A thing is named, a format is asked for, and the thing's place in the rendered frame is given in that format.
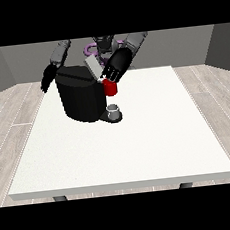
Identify black coffee machine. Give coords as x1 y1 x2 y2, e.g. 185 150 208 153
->
53 61 124 130

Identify pale grey machine lid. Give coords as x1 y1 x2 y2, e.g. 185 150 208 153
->
83 53 105 81

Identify red pod holder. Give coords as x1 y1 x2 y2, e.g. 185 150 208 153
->
101 77 120 98

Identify grey robot trunk purple rings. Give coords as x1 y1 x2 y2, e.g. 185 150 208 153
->
82 33 130 67

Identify small grey cup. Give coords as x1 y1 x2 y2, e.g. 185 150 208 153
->
106 102 122 121

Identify dark table leg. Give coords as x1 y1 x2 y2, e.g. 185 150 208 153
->
177 181 195 190
52 194 69 203

